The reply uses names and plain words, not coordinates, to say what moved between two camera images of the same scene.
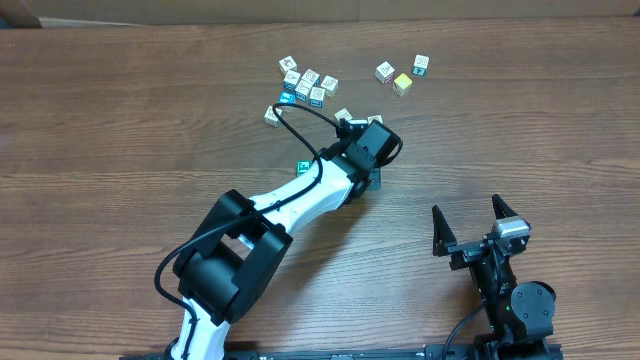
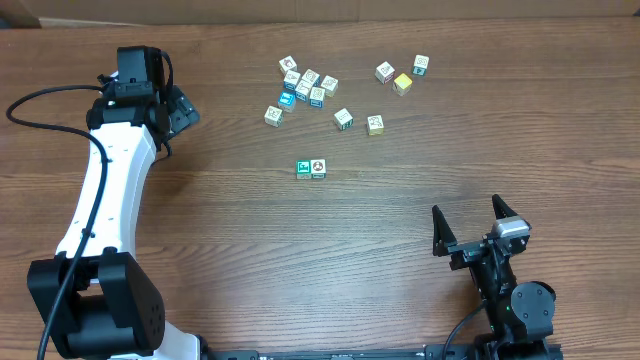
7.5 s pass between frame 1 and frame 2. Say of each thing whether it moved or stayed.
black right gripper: stayed
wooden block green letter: stayed
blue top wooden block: stayed
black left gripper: moved
